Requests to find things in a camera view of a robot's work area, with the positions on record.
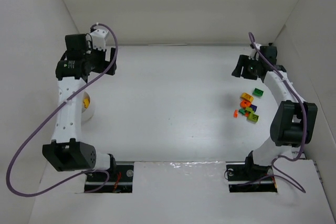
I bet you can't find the yellow long lego brick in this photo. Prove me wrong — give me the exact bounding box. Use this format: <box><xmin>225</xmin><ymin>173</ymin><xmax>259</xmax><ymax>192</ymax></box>
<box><xmin>82</xmin><ymin>98</ymin><xmax>90</xmax><ymax>109</ymax></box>

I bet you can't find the dark green lego slope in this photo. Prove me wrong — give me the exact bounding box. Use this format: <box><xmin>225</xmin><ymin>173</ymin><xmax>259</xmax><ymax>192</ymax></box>
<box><xmin>238</xmin><ymin>109</ymin><xmax>247</xmax><ymax>115</ymax></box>

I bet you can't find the yellow curved lego brick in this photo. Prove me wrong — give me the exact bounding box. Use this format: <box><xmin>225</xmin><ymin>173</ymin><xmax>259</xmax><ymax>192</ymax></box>
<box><xmin>240</xmin><ymin>92</ymin><xmax>254</xmax><ymax>102</ymax></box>

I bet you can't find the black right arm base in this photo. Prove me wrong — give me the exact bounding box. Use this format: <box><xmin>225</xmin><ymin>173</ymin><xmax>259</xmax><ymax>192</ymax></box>
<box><xmin>224</xmin><ymin>162</ymin><xmax>278</xmax><ymax>193</ymax></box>

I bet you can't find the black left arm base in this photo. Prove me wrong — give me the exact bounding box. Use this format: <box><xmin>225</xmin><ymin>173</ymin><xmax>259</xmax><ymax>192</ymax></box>
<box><xmin>84</xmin><ymin>162</ymin><xmax>134</xmax><ymax>194</ymax></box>

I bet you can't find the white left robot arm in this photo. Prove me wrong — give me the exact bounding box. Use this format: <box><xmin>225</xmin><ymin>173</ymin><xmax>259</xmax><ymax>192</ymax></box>
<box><xmin>42</xmin><ymin>28</ymin><xmax>116</xmax><ymax>172</ymax></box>

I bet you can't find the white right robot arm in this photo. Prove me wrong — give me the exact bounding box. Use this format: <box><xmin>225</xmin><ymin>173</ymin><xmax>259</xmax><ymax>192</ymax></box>
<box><xmin>232</xmin><ymin>44</ymin><xmax>318</xmax><ymax>180</ymax></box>

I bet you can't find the orange round lego piece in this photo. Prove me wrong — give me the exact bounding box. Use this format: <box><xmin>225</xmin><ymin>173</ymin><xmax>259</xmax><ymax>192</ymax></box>
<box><xmin>240</xmin><ymin>100</ymin><xmax>251</xmax><ymax>108</ymax></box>

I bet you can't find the dark blue lego brick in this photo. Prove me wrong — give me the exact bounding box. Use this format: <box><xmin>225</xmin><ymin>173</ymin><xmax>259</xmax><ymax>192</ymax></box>
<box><xmin>249</xmin><ymin>104</ymin><xmax>257</xmax><ymax>112</ymax></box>

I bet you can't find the small orange lego piece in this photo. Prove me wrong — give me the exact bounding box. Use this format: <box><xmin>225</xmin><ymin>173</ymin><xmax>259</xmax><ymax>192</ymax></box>
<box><xmin>233</xmin><ymin>110</ymin><xmax>238</xmax><ymax>118</ymax></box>

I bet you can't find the white divided round container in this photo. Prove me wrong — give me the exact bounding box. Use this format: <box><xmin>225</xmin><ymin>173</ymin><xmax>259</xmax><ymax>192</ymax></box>
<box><xmin>81</xmin><ymin>92</ymin><xmax>95</xmax><ymax>123</ymax></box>

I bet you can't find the lime green lego brick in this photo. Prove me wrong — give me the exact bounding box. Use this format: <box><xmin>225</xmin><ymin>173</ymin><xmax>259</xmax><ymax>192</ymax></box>
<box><xmin>245</xmin><ymin>107</ymin><xmax>259</xmax><ymax>123</ymax></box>

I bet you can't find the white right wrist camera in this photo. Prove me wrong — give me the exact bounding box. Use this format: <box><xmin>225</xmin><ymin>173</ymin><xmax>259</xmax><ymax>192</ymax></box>
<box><xmin>249</xmin><ymin>43</ymin><xmax>262</xmax><ymax>60</ymax></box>

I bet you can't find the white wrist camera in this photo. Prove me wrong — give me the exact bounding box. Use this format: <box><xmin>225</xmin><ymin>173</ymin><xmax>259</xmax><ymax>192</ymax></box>
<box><xmin>90</xmin><ymin>28</ymin><xmax>109</xmax><ymax>51</ymax></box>
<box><xmin>249</xmin><ymin>43</ymin><xmax>262</xmax><ymax>60</ymax></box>

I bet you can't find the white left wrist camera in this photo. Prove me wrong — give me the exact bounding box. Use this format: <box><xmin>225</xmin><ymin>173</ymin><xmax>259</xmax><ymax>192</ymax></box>
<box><xmin>90</xmin><ymin>28</ymin><xmax>109</xmax><ymax>51</ymax></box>

